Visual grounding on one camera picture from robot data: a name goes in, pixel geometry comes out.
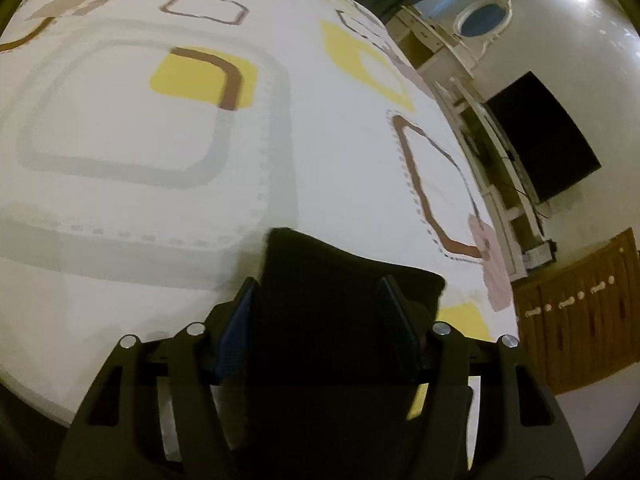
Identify white tv console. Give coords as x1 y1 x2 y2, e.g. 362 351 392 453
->
431 78 546 282

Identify black flat screen television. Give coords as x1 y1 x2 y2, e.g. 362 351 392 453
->
486 72 601 202

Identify brown wooden cabinet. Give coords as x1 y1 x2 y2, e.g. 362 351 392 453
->
513 229 639 394

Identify white vanity dresser with mirror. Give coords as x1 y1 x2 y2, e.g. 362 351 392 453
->
386 0 513 82

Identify patterned white bed quilt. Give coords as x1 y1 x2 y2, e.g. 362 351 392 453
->
1 0 516 425

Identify black pants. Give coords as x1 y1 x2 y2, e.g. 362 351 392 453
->
218 228 445 479

